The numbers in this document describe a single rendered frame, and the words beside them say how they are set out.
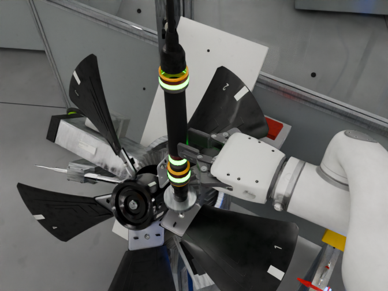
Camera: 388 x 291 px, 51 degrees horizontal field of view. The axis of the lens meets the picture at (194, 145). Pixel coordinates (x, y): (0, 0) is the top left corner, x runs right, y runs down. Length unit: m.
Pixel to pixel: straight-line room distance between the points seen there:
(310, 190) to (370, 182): 0.11
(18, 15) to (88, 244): 1.70
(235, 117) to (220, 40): 0.32
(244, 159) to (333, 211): 0.16
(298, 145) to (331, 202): 1.07
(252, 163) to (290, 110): 0.93
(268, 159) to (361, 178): 0.17
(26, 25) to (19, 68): 0.32
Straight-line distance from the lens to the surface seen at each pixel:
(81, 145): 1.19
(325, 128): 1.56
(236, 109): 0.84
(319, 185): 0.62
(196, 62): 1.12
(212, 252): 0.91
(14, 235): 2.43
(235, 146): 0.67
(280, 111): 1.59
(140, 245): 1.01
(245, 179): 0.63
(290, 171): 0.63
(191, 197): 0.87
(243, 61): 1.08
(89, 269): 2.22
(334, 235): 1.14
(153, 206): 0.89
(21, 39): 3.32
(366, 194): 0.53
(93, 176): 1.13
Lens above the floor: 2.02
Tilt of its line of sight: 52 degrees down
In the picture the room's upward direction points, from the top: straight up
